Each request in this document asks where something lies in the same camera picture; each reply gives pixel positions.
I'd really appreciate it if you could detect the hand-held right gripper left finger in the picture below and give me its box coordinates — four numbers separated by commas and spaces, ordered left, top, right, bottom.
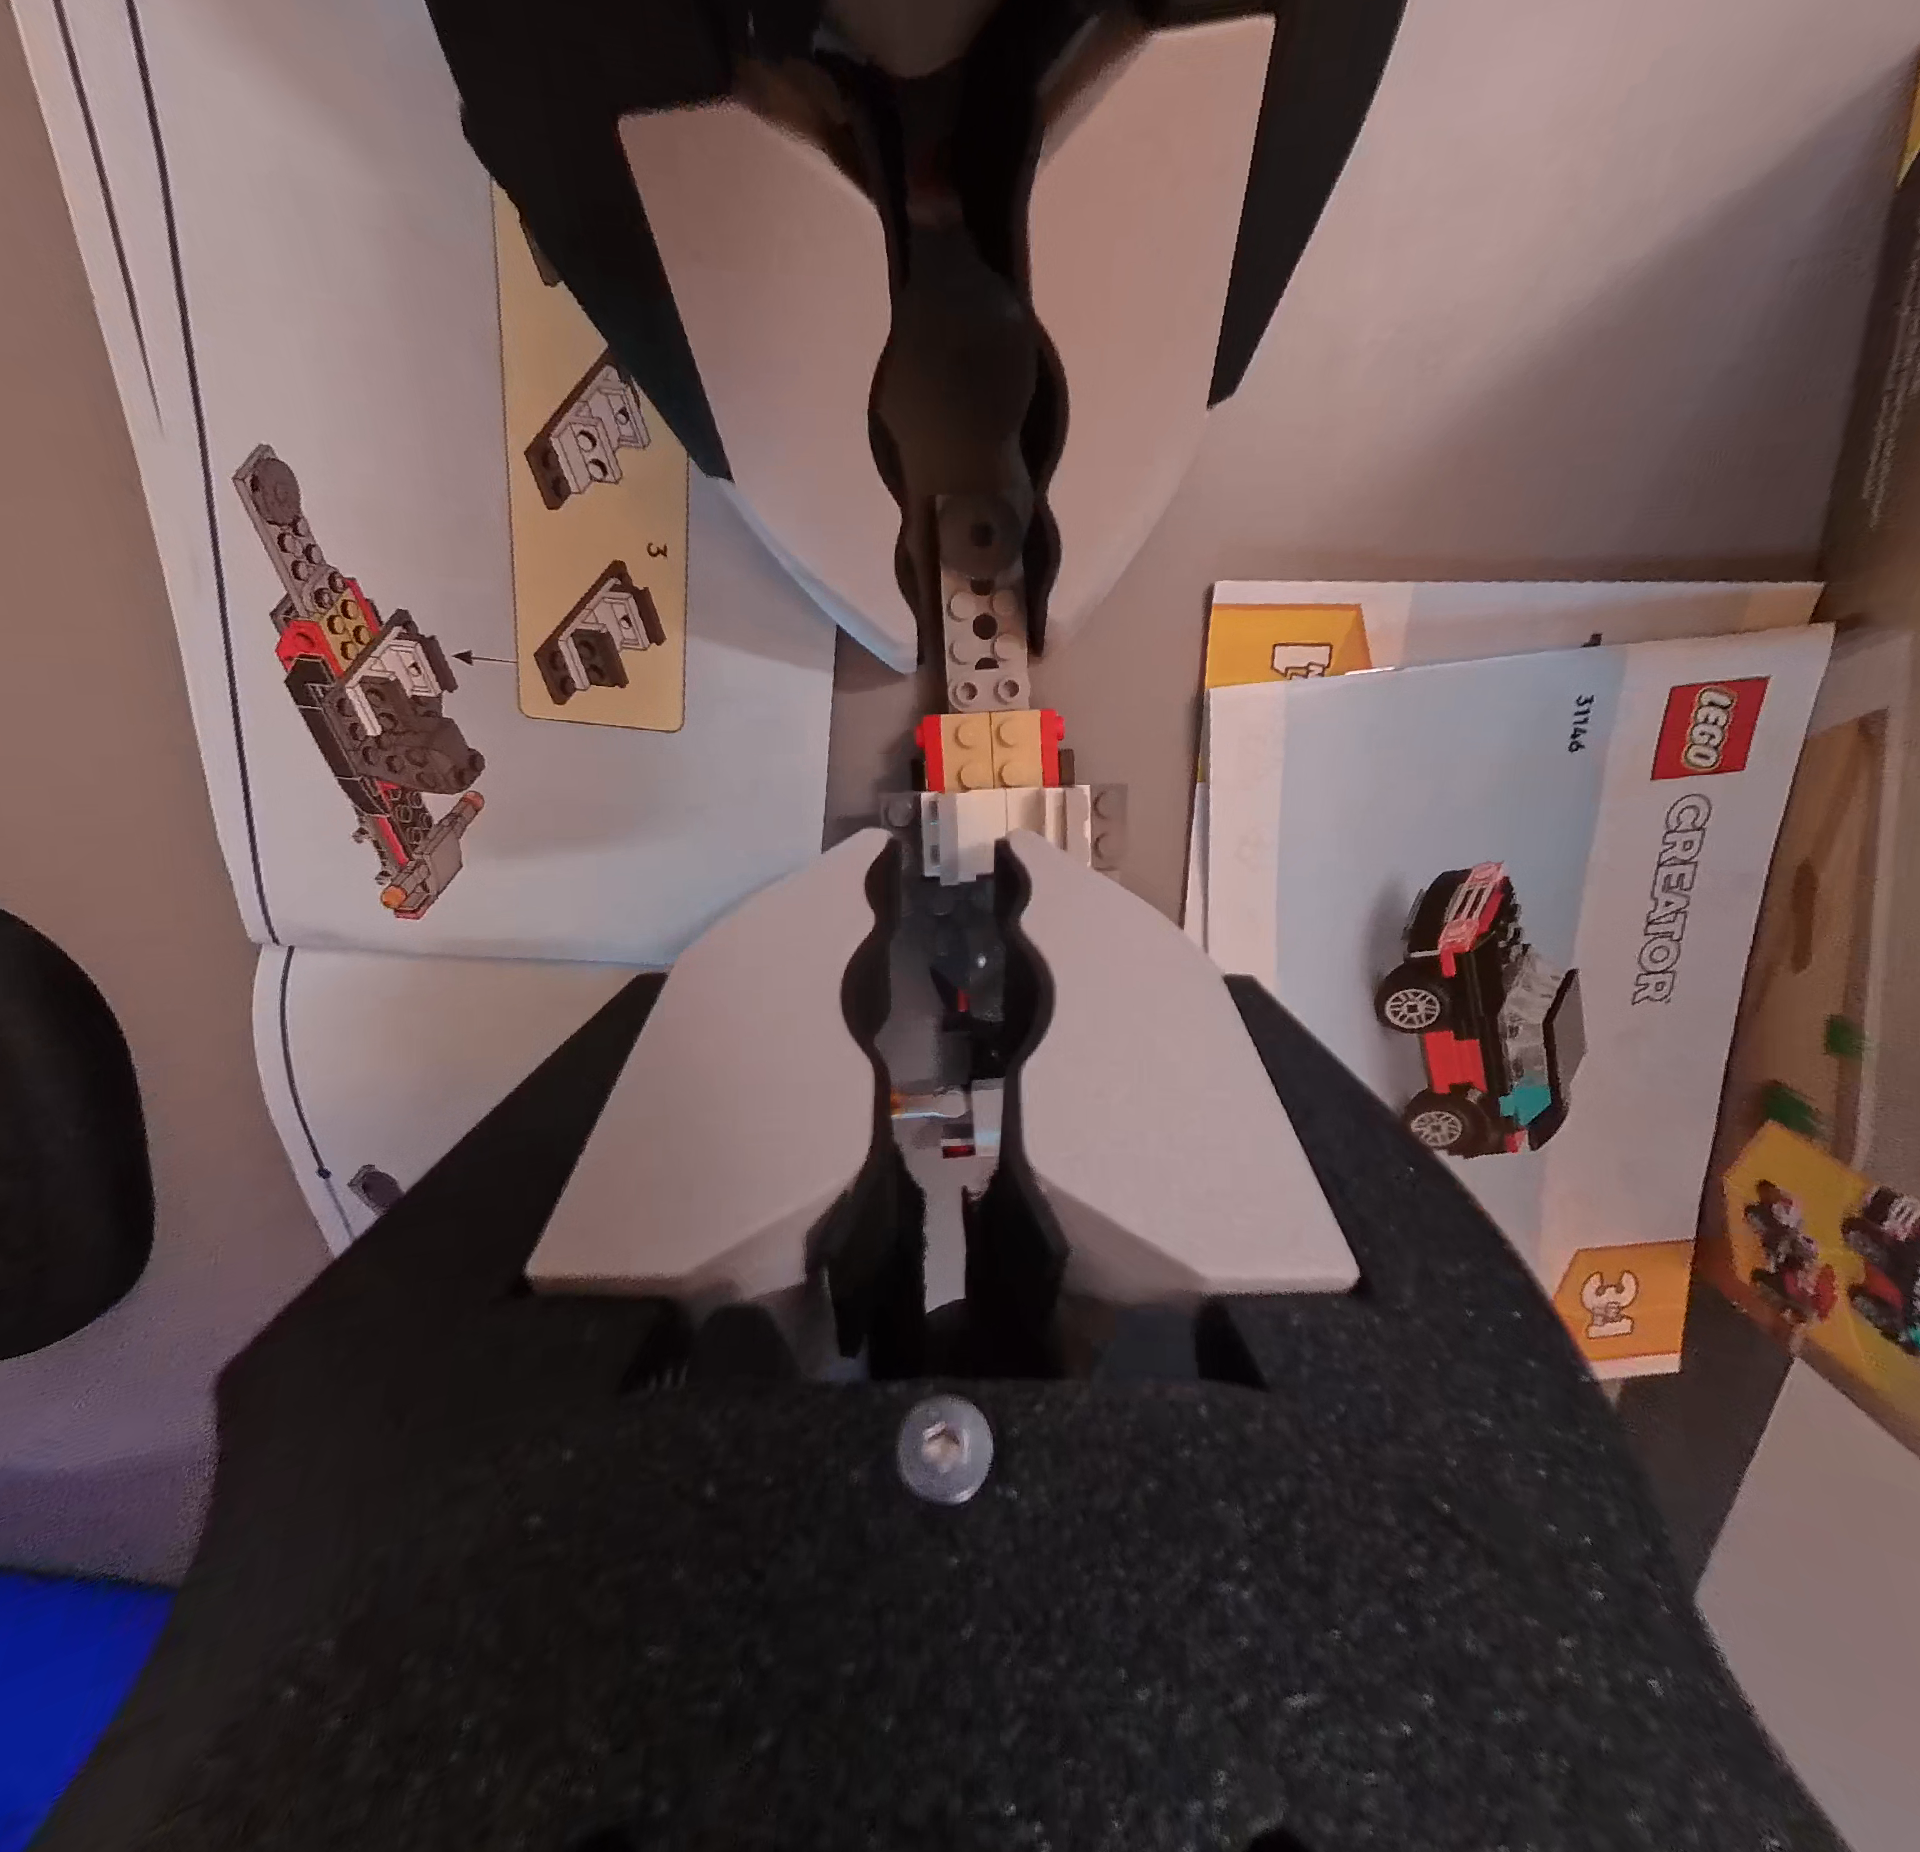
525, 825, 924, 1382

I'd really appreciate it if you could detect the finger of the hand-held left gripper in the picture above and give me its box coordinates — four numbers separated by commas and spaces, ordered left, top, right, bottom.
1033, 13, 1280, 641
618, 88, 929, 671

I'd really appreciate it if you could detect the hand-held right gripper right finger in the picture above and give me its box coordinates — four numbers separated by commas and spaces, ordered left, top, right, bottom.
967, 825, 1364, 1382

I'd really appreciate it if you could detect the red grey lego model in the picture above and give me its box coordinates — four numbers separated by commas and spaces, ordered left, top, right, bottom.
885, 494, 1130, 1163

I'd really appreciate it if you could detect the lego box with truck picture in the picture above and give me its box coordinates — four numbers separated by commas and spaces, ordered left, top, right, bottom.
1695, 0, 1920, 1433

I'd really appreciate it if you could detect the closed instruction booklet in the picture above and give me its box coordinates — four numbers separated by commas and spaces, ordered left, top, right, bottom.
1185, 621, 1837, 1382

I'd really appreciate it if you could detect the open instruction booklet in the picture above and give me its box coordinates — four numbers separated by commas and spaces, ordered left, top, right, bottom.
0, 0, 843, 1257

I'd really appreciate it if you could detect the yellow-cornered instruction booklet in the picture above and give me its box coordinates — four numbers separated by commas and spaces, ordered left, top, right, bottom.
1207, 579, 1825, 692

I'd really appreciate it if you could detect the black padded cushion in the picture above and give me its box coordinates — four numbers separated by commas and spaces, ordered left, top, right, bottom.
0, 905, 157, 1362

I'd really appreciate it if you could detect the blue plastic bin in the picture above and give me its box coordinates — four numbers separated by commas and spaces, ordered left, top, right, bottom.
0, 1565, 175, 1852

